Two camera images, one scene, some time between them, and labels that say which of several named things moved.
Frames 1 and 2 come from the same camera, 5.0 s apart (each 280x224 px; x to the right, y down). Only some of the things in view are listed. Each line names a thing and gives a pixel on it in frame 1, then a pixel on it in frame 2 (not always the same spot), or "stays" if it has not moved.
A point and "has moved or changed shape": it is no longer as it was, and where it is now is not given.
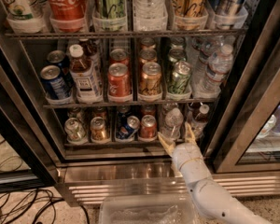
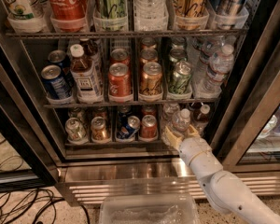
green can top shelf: [110, 13] stays
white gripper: [186, 154] → [190, 147]
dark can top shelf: [228, 3] stays
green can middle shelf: [180, 80] stays
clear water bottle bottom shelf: [173, 123] has moved or changed shape
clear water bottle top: [149, 7] stays
